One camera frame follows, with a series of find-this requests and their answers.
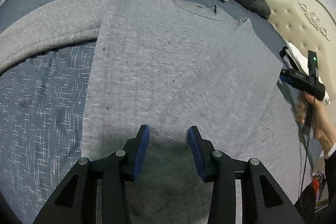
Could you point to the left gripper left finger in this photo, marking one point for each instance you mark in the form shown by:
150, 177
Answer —
74, 200

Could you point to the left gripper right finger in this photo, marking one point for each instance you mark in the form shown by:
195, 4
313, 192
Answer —
263, 200

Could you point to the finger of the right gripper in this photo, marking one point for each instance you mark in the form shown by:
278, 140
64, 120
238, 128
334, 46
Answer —
285, 73
284, 79

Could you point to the grey knit sweater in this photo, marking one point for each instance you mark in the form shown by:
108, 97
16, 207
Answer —
170, 64

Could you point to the person's right hand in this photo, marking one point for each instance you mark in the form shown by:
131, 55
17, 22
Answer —
324, 130

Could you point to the cream tufted headboard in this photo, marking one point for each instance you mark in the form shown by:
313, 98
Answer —
308, 25

